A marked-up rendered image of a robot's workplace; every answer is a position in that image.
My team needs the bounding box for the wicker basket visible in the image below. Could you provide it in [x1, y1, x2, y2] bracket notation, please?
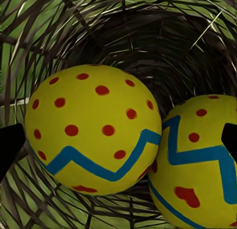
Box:
[0, 0, 237, 229]

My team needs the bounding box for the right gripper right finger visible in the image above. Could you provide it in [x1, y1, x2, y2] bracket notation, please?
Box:
[221, 123, 237, 163]

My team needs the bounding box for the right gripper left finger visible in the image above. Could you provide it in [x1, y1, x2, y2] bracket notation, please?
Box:
[0, 123, 26, 183]

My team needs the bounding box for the easter egg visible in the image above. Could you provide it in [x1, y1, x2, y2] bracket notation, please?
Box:
[147, 93, 237, 229]
[24, 64, 162, 197]

